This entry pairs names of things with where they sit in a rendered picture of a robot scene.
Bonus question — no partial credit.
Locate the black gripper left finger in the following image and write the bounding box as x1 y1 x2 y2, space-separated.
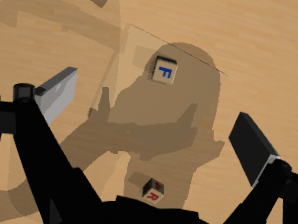
0 66 123 224

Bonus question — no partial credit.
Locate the tan block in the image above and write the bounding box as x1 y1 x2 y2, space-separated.
142 178 164 204
152 56 178 85

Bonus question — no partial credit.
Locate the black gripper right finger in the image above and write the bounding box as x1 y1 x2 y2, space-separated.
223 111 298 224

